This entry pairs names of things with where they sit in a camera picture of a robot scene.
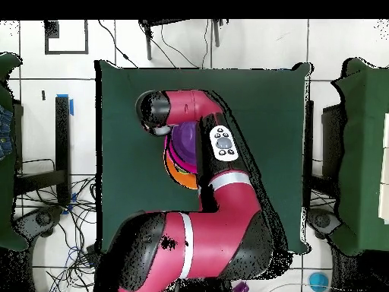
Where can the green cup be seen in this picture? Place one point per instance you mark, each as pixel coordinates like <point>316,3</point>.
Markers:
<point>182,171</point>

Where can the orange bowl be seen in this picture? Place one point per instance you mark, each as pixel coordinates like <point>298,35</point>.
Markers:
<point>185,181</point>

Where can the purple bowl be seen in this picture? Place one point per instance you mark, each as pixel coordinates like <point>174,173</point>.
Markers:
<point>185,140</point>

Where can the pink bowl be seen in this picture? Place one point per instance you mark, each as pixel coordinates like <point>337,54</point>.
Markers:
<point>171,152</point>

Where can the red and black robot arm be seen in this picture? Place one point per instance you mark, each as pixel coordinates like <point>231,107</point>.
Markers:
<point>212,228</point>

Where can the dark green tablecloth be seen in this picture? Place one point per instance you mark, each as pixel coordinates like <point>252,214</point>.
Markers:
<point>267,121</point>

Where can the blue tape strip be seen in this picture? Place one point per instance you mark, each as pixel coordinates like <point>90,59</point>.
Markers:
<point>71,108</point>

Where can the purple cup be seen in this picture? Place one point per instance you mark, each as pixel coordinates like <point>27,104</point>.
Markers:
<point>240,288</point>

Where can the black chair base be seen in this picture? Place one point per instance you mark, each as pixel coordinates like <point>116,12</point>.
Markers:
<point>323,222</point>
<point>42,219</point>

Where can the small black tape strip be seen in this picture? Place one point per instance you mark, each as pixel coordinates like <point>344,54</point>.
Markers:
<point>43,95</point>

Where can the green cloth covered table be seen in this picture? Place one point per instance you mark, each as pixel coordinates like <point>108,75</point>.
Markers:
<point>364,152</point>
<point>6,197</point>

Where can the blue cup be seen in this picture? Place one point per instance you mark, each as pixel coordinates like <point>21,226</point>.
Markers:
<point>319,281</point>

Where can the person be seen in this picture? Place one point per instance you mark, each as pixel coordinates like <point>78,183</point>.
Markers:
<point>5,130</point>

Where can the black table frame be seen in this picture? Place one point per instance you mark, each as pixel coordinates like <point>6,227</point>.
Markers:
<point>62,137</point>
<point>309,146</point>

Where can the black square frame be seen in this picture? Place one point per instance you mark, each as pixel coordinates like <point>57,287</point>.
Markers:
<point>51,29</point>

